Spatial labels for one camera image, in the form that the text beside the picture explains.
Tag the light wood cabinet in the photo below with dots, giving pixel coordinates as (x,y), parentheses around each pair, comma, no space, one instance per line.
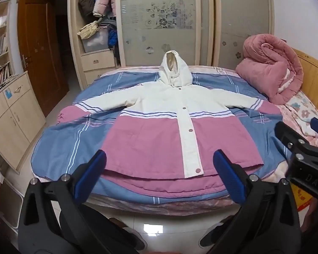
(10,116)

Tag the person's right shoe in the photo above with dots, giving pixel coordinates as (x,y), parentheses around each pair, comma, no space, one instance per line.
(214,231)

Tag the red and yellow packaging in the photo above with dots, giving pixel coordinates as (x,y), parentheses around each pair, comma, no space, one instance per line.
(303,197)

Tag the pink floral bed sheet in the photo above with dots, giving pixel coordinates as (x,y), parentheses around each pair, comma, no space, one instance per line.
(299,113)

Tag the white and pink hooded jacket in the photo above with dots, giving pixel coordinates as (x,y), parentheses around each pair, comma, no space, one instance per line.
(153,137)

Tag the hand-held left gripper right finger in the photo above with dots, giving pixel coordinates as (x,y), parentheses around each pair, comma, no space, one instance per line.
(228,174)

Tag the person's shoe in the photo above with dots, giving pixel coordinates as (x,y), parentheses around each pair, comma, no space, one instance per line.
(214,231)
(129,234)

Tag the brown wooden door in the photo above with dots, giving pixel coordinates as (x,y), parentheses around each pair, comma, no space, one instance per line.
(39,53)

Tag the wooden bed headboard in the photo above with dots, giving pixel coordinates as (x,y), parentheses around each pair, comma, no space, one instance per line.
(314,76)

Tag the beige fabric bag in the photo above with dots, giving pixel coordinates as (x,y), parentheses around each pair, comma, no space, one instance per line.
(88,29)

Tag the cream wardrobe with sliding doors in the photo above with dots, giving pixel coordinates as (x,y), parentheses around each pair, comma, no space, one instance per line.
(159,18)

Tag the pink rolled quilt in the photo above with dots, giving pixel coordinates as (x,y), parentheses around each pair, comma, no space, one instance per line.
(270,66)

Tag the blue plaid bed sheet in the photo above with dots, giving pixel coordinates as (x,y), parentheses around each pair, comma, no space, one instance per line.
(66,143)

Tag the clear plastic storage box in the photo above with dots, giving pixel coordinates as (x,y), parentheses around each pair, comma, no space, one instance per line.
(95,41)

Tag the blue garment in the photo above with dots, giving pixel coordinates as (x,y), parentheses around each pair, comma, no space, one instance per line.
(111,38)

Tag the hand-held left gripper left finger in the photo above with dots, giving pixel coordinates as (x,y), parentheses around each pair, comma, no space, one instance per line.
(91,173)

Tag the person's left shoe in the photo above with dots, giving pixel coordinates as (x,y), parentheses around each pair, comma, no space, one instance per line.
(129,234)

